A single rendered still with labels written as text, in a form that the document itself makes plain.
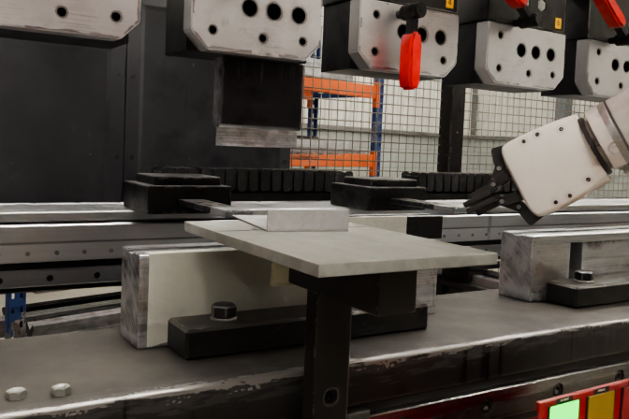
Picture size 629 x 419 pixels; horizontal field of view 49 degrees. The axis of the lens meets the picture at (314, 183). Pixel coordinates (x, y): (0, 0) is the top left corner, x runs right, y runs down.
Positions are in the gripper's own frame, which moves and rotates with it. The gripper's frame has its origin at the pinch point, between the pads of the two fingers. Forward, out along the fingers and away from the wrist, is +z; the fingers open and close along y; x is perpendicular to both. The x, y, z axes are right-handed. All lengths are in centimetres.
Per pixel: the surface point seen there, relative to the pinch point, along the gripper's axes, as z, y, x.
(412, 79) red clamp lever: -2.8, 14.6, 14.3
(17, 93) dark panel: 56, 47, 13
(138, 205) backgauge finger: 37.7, 18.7, 17.2
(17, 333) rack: 175, 33, -66
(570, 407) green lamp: -2.2, -23.8, 14.1
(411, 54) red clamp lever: -4.0, 17.2, 14.3
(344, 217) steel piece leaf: 6.3, 2.7, 26.4
